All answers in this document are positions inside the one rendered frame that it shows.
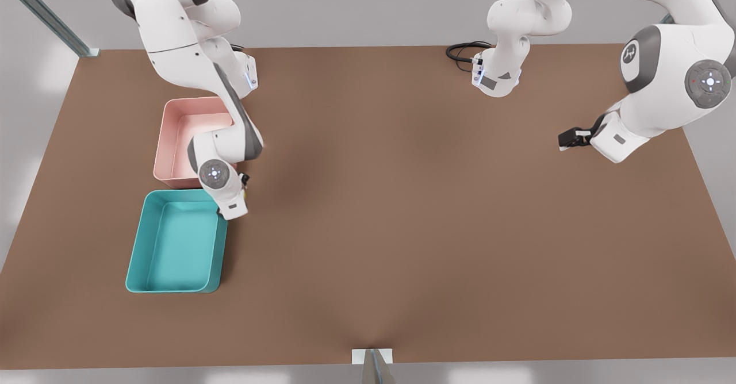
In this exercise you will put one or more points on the pink plastic tray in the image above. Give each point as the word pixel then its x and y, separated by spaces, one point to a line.
pixel 178 137

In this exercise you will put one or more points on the teal plastic tray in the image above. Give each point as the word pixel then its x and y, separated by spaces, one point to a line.
pixel 178 246

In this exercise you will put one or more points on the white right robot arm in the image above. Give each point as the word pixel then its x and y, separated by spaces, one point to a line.
pixel 172 33

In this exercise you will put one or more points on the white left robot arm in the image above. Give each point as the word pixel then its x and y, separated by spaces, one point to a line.
pixel 661 102

